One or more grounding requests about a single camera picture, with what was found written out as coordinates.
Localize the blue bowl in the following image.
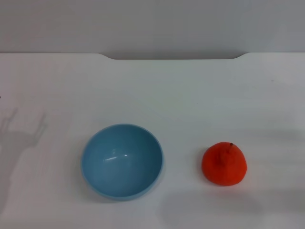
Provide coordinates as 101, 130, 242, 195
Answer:
81, 123, 164, 201

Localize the orange toy fruit with stem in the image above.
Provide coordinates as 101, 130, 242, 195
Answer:
201, 141, 248, 187

